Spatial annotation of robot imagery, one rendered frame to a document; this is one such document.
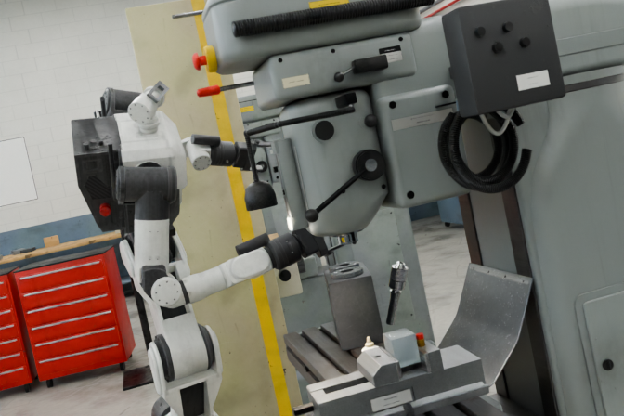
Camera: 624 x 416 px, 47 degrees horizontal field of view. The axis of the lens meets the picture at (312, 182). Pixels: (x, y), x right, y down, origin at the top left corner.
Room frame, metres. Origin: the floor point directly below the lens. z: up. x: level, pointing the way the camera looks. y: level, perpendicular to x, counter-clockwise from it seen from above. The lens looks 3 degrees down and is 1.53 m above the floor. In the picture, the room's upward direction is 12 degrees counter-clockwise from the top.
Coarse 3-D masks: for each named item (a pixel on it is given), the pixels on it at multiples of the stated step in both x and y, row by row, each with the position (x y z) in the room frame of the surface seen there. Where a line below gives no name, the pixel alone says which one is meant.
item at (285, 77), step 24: (312, 48) 1.56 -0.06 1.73; (336, 48) 1.57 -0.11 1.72; (360, 48) 1.58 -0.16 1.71; (384, 48) 1.59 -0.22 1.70; (408, 48) 1.60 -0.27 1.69; (264, 72) 1.60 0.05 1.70; (288, 72) 1.54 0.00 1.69; (312, 72) 1.55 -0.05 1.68; (384, 72) 1.59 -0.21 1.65; (408, 72) 1.60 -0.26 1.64; (264, 96) 1.65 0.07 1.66; (288, 96) 1.54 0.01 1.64; (312, 96) 1.58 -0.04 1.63
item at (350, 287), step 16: (336, 272) 1.95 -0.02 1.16; (352, 272) 1.91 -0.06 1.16; (368, 272) 1.93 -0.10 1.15; (336, 288) 1.88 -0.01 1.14; (352, 288) 1.89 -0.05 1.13; (368, 288) 1.89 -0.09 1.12; (336, 304) 1.88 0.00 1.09; (352, 304) 1.88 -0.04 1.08; (368, 304) 1.89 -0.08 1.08; (336, 320) 1.88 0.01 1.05; (352, 320) 1.88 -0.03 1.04; (368, 320) 1.89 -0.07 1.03; (352, 336) 1.88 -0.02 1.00; (368, 336) 1.89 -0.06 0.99
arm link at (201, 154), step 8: (192, 136) 2.38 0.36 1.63; (200, 136) 2.38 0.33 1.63; (208, 136) 2.40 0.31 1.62; (216, 136) 2.41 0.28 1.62; (192, 144) 2.41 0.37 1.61; (200, 144) 2.39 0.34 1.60; (208, 144) 2.40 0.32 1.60; (216, 144) 2.41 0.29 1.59; (192, 152) 2.38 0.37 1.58; (200, 152) 2.37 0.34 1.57; (208, 152) 2.40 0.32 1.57; (216, 152) 2.41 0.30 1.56; (192, 160) 2.37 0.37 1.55; (200, 160) 2.37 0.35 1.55; (208, 160) 2.38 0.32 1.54; (216, 160) 2.42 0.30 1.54; (200, 168) 2.39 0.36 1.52
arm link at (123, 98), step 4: (116, 92) 2.17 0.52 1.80; (120, 92) 2.18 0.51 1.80; (124, 92) 2.19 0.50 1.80; (128, 92) 2.19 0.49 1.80; (132, 92) 2.20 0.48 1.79; (136, 92) 2.22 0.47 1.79; (116, 96) 2.16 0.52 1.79; (120, 96) 2.17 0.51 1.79; (124, 96) 2.17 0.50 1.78; (128, 96) 2.18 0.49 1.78; (132, 96) 2.19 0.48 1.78; (136, 96) 2.20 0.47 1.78; (116, 100) 2.15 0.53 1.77; (120, 100) 2.16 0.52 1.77; (124, 100) 2.17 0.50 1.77; (128, 100) 2.17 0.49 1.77; (132, 100) 2.18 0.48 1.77; (116, 104) 2.15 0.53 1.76; (120, 104) 2.16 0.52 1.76; (124, 104) 2.17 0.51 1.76; (128, 104) 2.17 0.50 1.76; (116, 108) 2.16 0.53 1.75; (120, 108) 2.16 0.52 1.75; (124, 108) 2.17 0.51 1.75
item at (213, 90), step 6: (216, 84) 1.72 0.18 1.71; (234, 84) 1.73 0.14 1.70; (240, 84) 1.73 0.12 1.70; (246, 84) 1.73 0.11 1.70; (252, 84) 1.74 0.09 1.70; (198, 90) 1.70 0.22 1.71; (204, 90) 1.70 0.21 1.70; (210, 90) 1.71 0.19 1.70; (216, 90) 1.71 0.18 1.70; (222, 90) 1.72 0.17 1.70; (198, 96) 1.71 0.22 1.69; (204, 96) 1.71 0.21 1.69
